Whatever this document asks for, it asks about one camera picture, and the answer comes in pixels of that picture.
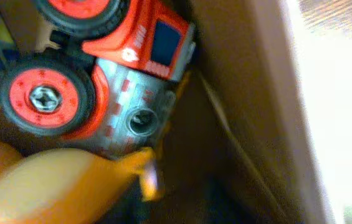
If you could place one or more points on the white cardboard box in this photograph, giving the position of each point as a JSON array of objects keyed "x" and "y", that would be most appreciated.
[{"x": 263, "y": 132}]

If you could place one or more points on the yellow toy figure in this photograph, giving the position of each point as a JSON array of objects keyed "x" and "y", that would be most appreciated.
[{"x": 68, "y": 185}]

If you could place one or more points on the red toy monster truck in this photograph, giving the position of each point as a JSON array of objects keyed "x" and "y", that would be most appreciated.
[{"x": 110, "y": 83}]

